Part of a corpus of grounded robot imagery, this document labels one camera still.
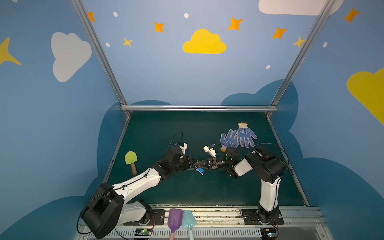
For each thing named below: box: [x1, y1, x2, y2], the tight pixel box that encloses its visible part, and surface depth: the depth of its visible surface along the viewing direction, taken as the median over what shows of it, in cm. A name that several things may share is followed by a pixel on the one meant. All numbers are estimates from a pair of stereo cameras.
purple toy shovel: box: [167, 208, 184, 240], surface depth 75 cm
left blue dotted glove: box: [220, 129, 240, 149], surface depth 108 cm
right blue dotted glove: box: [237, 122, 258, 148], surface depth 110 cm
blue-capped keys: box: [195, 167, 205, 176], surface depth 82 cm
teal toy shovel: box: [181, 210, 197, 240], surface depth 75 cm
